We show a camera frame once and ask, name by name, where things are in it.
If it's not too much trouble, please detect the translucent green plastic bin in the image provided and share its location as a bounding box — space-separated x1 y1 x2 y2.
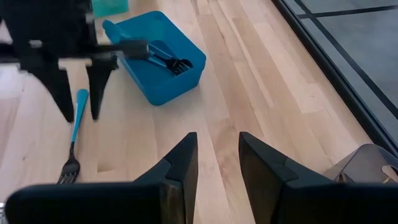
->
91 0 129 18

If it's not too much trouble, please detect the translucent grey plastic bin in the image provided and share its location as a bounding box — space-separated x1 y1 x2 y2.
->
323 143 398 184

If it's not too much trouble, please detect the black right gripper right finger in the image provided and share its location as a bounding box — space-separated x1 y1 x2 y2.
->
238 131 398 224

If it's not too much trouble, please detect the black table frame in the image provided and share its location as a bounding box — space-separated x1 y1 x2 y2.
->
272 0 398 156

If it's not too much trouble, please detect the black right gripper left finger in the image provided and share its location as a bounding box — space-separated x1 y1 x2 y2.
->
4 132 199 224

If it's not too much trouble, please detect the blue plastic bin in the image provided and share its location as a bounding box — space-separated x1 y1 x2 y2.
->
102 11 207 106

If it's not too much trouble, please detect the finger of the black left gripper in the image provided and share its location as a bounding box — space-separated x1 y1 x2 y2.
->
85 57 119 121
27 67 75 123

